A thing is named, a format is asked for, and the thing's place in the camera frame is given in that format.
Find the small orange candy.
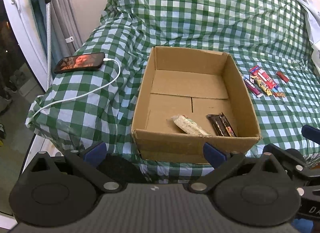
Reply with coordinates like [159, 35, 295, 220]
[273, 92, 286, 98]

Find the small red candy packet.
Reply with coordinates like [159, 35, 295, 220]
[276, 71, 290, 83]

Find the yellow snack packet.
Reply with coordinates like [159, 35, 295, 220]
[251, 76, 272, 96]

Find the purple white snack bar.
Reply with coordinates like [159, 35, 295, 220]
[242, 77, 263, 98]

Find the red KitKat wrapper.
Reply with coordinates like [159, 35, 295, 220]
[249, 65, 279, 90]

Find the dark brown chocolate bar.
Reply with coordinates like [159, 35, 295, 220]
[206, 113, 236, 137]

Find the beige green snack bar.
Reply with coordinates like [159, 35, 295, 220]
[171, 115, 212, 137]

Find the brown cardboard box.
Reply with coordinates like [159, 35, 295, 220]
[131, 46, 261, 164]

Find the black smartphone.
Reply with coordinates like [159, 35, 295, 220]
[54, 52, 105, 74]

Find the green checkered sofa cover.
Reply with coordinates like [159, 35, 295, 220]
[25, 0, 319, 183]

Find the white charging cable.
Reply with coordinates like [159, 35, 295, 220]
[25, 58, 122, 126]

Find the white door frame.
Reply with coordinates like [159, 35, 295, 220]
[3, 0, 47, 90]

